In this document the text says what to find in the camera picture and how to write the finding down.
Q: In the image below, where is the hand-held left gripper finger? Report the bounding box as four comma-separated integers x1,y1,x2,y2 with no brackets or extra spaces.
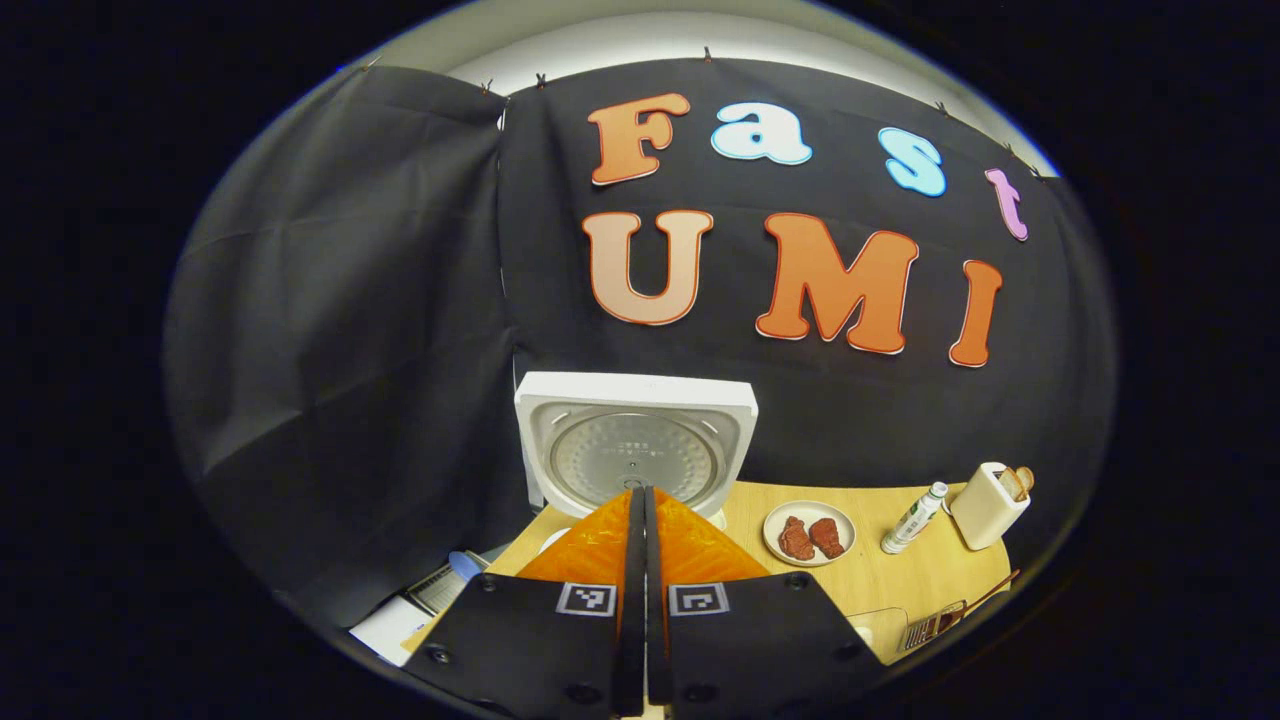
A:
405,487,646,719
645,487,886,719

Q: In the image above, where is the white rice cooker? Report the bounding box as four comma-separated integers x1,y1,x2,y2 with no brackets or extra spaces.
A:
515,372,759,551

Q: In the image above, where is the white round plate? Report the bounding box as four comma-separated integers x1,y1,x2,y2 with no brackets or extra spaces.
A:
762,500,857,568

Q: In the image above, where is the clear glass container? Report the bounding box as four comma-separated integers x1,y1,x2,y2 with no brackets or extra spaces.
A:
845,607,911,666

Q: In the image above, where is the white drink bottle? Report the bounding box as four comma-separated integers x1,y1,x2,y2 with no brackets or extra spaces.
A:
880,482,949,555

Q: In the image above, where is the white toaster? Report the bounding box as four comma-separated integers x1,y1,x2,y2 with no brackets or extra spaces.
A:
948,462,1031,551

